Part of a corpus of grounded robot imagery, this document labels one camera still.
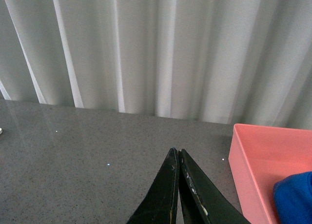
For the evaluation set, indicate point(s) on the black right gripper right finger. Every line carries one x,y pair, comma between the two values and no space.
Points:
201,201

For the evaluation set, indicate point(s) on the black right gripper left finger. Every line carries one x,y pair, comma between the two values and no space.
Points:
160,203

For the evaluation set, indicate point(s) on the blue microfiber cloth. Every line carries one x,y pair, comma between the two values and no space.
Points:
293,199

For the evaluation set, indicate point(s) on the pink plastic tray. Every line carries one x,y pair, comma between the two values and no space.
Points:
259,157

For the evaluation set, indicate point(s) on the white pleated curtain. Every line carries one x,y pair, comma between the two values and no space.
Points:
224,61

